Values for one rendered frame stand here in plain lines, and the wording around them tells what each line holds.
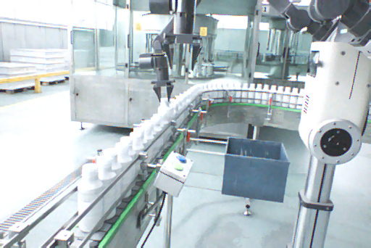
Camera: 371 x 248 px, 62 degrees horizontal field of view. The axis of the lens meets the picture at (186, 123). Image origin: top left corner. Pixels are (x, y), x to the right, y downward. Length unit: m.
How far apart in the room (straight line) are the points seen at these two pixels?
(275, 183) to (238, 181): 0.18
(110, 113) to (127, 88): 0.49
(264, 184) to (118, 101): 3.56
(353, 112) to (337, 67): 0.15
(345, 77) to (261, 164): 0.67
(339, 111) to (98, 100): 4.25
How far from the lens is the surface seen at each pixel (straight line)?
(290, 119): 2.71
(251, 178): 1.58
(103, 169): 0.81
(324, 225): 1.28
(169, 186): 0.90
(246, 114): 2.73
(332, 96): 1.05
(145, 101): 4.69
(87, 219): 0.81
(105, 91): 4.90
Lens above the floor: 1.46
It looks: 15 degrees down
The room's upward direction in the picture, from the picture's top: 4 degrees clockwise
